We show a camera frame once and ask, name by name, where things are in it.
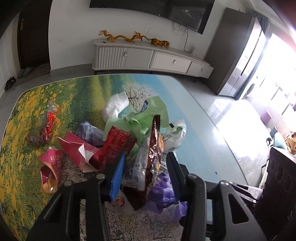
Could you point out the dark brown door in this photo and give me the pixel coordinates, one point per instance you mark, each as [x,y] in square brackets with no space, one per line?
[32,35]

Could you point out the white red label wrapper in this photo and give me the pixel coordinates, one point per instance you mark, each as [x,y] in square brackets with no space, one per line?
[120,205]

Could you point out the red printed snack bag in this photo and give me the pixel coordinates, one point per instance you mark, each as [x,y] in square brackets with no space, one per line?
[117,141]

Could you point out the white wall cupboard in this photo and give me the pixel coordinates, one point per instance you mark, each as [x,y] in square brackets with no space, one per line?
[8,68]

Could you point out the grey slippers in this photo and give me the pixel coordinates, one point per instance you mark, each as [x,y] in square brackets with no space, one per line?
[25,72]

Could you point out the purple crumpled plastic bag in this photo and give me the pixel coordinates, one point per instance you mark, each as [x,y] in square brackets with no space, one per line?
[91,134]

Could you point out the purple plastic bag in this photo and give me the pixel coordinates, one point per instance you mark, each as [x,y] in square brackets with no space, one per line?
[161,197]
[91,134]

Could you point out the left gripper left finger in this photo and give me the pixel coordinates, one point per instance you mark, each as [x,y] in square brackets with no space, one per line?
[60,219]

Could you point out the black shoes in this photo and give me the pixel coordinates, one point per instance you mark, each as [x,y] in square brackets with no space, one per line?
[10,83]

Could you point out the brown door mat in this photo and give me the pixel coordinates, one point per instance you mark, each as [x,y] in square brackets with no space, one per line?
[35,73]

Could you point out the pink torn paper box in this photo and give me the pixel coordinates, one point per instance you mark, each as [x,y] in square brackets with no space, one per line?
[84,155]

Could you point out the grey refrigerator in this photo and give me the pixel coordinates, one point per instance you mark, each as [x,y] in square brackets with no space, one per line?
[234,52]

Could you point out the white TV cabinet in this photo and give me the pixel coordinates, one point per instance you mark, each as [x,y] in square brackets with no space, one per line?
[122,55]

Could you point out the clear red plastic wrapper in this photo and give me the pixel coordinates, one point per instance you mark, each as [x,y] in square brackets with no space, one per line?
[45,133]

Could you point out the golden tiger figurine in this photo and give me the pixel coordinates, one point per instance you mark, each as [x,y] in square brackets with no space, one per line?
[160,43]

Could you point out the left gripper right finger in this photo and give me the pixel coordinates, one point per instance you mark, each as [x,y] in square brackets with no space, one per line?
[185,185]

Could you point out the white crumpled tissue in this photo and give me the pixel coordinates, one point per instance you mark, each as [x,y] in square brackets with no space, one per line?
[116,104]

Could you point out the golden dragon figurine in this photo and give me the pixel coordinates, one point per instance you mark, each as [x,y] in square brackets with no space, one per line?
[112,38]

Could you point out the pink crumpled paper carton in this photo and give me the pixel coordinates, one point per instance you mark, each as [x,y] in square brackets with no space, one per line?
[51,170]

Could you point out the white green plastic bag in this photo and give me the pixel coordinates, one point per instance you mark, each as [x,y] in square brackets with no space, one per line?
[174,135]

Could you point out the black wall television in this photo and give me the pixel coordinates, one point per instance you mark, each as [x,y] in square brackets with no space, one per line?
[191,14]

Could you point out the brown snack wrapper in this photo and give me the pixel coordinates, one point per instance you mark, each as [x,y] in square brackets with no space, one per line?
[142,169]

